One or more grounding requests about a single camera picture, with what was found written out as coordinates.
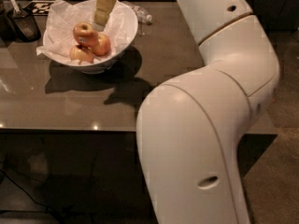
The black scoop with white handle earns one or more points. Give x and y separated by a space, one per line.
24 23

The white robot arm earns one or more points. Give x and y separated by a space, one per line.
189 127

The clear plastic water bottle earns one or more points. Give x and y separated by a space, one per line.
142 14

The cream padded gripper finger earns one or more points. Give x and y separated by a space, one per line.
102 10

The red yellow apple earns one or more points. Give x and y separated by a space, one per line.
85 35
103 46
80 53

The white ceramic bowl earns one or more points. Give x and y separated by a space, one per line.
127 31

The dark glossy table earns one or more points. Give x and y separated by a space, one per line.
84 126

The black white patterned card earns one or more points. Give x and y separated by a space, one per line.
39 7

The white crumpled paper liner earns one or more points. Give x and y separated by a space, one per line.
59 19

